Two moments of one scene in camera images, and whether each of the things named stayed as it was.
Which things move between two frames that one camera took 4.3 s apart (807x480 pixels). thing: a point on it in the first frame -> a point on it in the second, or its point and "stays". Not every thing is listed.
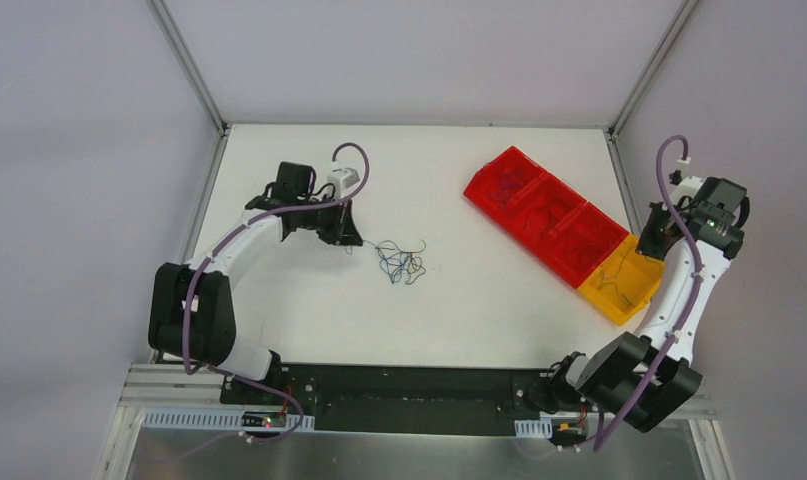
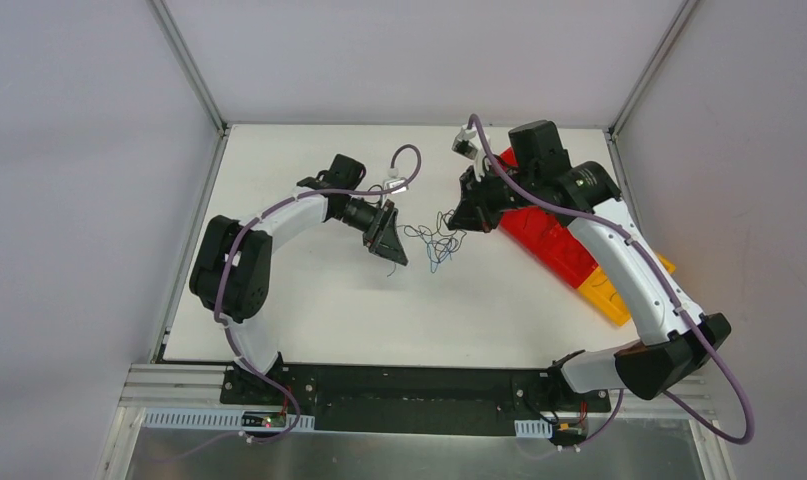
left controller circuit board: (263, 419) stays
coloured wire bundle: (395, 262) -> (440, 243)
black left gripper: (341, 225) -> (381, 225)
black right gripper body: (653, 234) -> (479, 201)
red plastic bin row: (542, 219) stays
